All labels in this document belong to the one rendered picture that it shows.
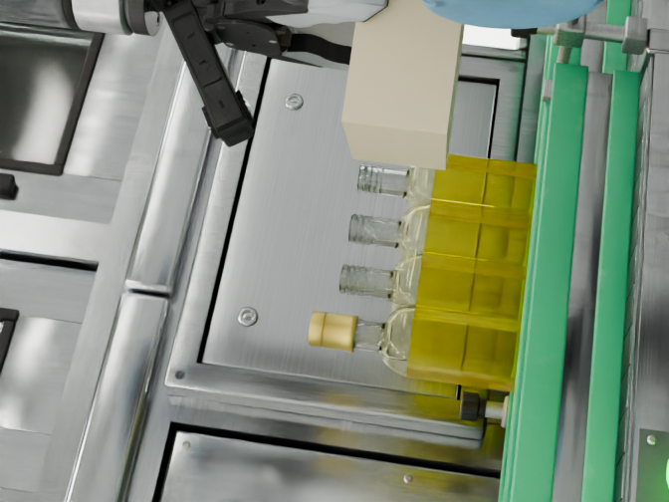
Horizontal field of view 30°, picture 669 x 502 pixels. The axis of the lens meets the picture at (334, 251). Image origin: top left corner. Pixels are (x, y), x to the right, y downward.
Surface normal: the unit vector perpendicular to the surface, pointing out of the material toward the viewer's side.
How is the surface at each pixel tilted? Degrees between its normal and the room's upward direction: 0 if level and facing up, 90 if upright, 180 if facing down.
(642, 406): 90
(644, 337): 90
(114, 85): 90
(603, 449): 90
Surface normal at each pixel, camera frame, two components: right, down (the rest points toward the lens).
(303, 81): -0.03, -0.46
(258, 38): -0.15, 0.98
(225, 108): -0.07, -0.12
